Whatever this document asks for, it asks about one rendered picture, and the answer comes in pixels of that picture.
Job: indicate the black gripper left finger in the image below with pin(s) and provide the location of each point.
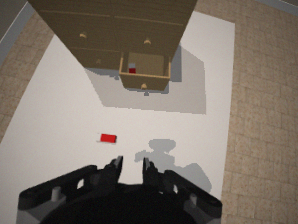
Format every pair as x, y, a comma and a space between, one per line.
36, 202

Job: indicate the tan wooden chest of drawers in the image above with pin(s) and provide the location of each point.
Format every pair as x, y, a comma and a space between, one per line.
37, 9

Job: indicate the red rectangular eraser with white tip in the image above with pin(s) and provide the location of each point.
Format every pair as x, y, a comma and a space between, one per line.
105, 137
132, 68

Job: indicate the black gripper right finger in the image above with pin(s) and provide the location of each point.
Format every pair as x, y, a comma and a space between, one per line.
202, 206

